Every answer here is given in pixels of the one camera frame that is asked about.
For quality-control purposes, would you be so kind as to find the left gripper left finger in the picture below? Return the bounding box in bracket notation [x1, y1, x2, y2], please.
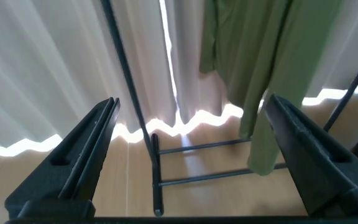
[4, 97, 121, 219]

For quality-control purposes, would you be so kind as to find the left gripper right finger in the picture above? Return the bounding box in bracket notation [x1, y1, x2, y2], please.
[265, 93, 358, 218]

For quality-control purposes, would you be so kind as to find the green long-sleeved shirt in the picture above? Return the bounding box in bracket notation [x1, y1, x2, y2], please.
[199, 0, 343, 177]

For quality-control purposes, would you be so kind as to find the black clothes rack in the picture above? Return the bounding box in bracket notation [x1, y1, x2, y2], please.
[99, 0, 358, 218]

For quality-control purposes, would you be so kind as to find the beige curtain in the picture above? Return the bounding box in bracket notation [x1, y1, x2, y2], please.
[0, 0, 358, 150]

